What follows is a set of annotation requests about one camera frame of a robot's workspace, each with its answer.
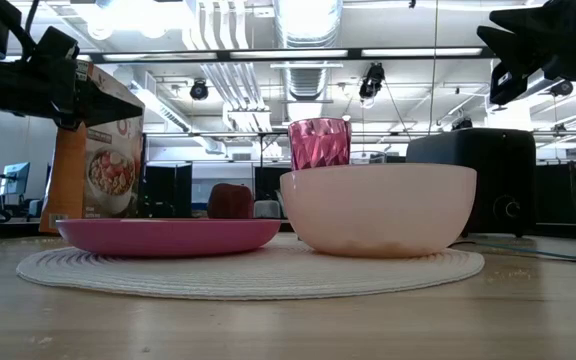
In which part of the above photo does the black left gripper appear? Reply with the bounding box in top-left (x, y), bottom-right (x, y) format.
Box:
top-left (0, 59), bottom-right (145, 132)

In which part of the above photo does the pumpkin cereal box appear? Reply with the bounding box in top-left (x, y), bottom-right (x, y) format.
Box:
top-left (39, 59), bottom-right (146, 235)

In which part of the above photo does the pink plastic plate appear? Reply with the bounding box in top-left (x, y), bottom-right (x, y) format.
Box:
top-left (56, 217), bottom-right (282, 259)

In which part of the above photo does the dark red food piece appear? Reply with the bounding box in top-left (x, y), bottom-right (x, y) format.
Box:
top-left (206, 183), bottom-right (255, 220)

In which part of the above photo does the pink faceted cup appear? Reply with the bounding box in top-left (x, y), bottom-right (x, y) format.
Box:
top-left (287, 117), bottom-right (353, 172)

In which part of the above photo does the white round woven placemat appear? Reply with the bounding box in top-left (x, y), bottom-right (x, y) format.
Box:
top-left (16, 234), bottom-right (486, 301)

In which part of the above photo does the pale pink bowl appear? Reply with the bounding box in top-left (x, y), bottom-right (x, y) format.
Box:
top-left (279, 163), bottom-right (478, 260)

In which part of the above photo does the black ceiling spotlight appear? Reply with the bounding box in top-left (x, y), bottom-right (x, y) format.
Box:
top-left (190, 78), bottom-right (210, 101)
top-left (550, 79), bottom-right (574, 98)

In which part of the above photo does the black partition screen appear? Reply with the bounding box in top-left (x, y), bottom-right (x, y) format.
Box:
top-left (145, 162), bottom-right (193, 219)

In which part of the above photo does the computer monitor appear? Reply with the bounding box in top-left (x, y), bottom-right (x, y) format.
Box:
top-left (0, 161), bottom-right (32, 196)

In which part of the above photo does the black toaster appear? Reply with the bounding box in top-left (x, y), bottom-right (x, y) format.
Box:
top-left (406, 127), bottom-right (537, 239)

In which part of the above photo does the black overhead beam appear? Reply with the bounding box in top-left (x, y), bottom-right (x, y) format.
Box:
top-left (90, 46), bottom-right (494, 64)

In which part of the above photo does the grey chair back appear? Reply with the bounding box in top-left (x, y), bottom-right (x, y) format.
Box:
top-left (253, 199), bottom-right (282, 219)

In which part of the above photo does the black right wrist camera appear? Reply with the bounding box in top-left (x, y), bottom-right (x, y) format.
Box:
top-left (489, 60), bottom-right (530, 106)

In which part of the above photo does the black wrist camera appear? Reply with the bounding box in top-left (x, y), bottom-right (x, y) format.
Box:
top-left (33, 25), bottom-right (80, 65)
top-left (489, 60), bottom-right (530, 106)

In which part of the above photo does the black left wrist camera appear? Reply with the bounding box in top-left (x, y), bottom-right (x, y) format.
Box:
top-left (33, 25), bottom-right (80, 65)

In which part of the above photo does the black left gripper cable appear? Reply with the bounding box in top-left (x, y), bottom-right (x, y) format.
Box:
top-left (20, 0), bottom-right (39, 59)

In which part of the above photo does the black hanging ceiling camera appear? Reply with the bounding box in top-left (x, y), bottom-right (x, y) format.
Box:
top-left (358, 62), bottom-right (386, 100)

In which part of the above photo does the silver ceiling duct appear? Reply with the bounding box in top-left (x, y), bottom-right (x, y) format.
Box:
top-left (272, 0), bottom-right (344, 102)

